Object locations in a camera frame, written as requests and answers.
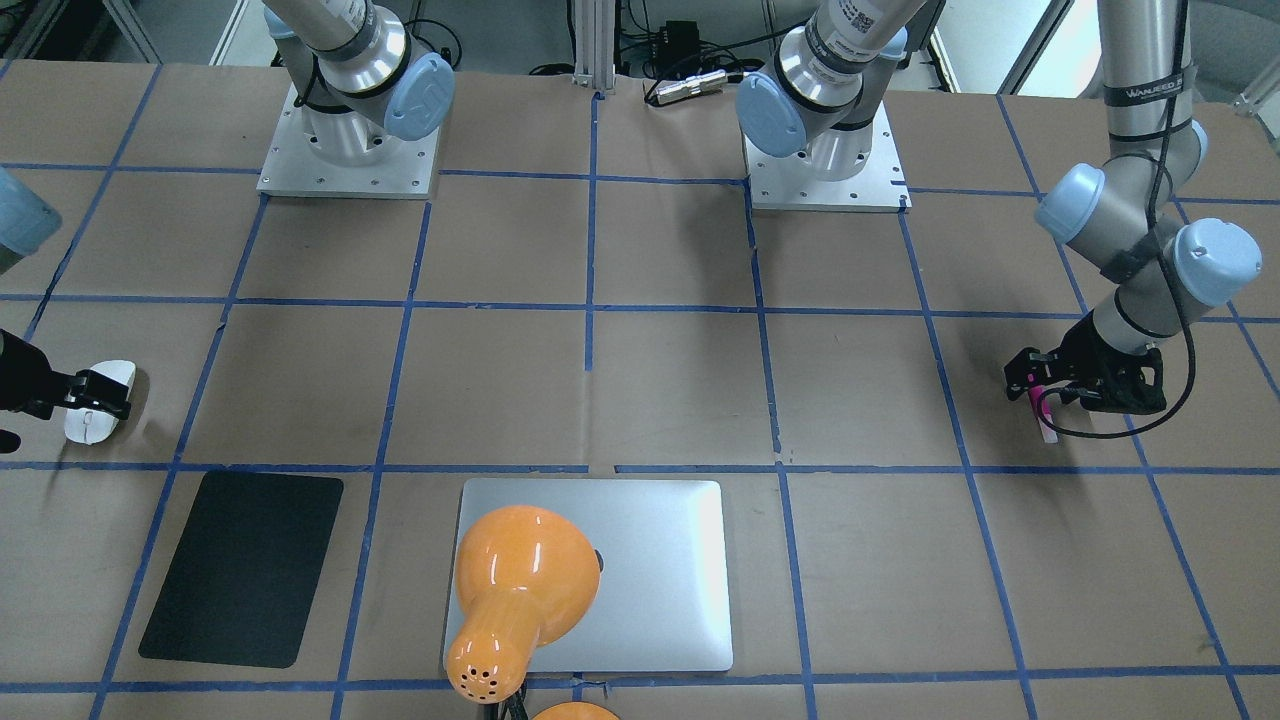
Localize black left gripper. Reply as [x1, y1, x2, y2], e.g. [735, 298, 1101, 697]
[1004, 315, 1167, 415]

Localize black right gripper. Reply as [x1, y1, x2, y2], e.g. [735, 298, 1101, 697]
[1, 331, 133, 423]

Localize white computer mouse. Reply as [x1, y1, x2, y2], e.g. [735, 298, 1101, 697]
[64, 360, 137, 445]

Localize pink highlighter pen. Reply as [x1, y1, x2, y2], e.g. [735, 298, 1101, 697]
[1027, 386, 1059, 445]

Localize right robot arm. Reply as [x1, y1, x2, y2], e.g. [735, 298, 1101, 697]
[1, 1, 456, 421]

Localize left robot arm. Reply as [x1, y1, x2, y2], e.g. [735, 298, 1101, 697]
[736, 1, 1263, 418]

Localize black mousepad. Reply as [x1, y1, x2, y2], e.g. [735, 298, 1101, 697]
[138, 470, 346, 669]

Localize silver closed laptop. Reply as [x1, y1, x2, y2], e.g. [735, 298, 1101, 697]
[458, 477, 733, 674]

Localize orange desk lamp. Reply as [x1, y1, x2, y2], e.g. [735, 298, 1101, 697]
[443, 505, 604, 719]

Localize silver cylinder connector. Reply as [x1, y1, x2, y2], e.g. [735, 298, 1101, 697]
[643, 69, 733, 108]

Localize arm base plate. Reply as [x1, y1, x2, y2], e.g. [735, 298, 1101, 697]
[256, 87, 443, 200]
[742, 105, 913, 213]

